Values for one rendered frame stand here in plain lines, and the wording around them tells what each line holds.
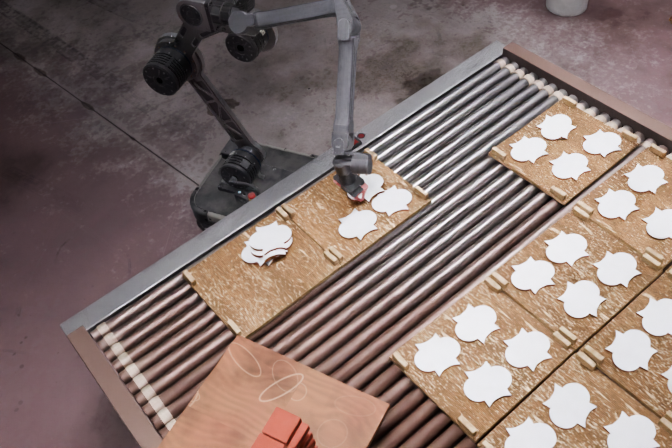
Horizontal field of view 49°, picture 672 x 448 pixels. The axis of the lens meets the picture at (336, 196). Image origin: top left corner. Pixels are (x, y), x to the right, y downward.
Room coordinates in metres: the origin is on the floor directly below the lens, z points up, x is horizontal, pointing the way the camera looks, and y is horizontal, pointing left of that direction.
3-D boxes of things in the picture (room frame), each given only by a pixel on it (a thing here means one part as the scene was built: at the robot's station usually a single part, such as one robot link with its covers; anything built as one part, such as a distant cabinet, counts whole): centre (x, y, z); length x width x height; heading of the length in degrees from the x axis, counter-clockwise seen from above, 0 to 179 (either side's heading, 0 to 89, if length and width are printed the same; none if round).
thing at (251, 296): (1.50, 0.29, 0.93); 0.41 x 0.35 x 0.02; 123
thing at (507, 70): (1.85, 0.00, 0.90); 1.95 x 0.05 x 0.05; 123
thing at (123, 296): (1.95, 0.07, 0.89); 2.08 x 0.08 x 0.06; 123
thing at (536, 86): (1.72, -0.08, 0.90); 1.95 x 0.05 x 0.05; 123
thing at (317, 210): (1.72, -0.06, 0.93); 0.41 x 0.35 x 0.02; 123
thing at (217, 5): (2.24, 0.29, 1.45); 0.09 x 0.08 x 0.12; 150
